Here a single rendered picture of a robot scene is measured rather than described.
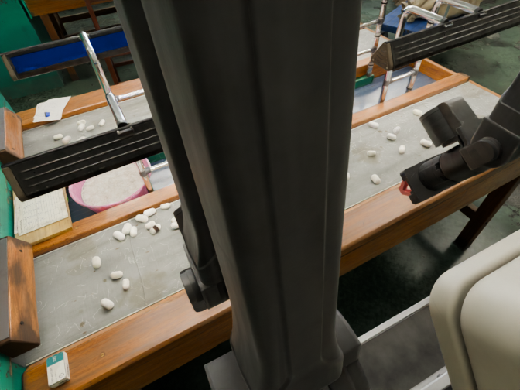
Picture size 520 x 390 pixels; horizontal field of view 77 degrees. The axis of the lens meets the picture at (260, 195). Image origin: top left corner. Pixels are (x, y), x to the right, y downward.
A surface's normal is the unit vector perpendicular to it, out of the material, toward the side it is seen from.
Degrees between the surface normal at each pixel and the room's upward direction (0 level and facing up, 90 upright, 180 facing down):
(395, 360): 0
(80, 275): 0
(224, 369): 21
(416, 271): 0
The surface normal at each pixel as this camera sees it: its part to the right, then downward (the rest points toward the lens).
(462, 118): 0.15, -0.34
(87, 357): -0.04, -0.66
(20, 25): 0.44, 0.66
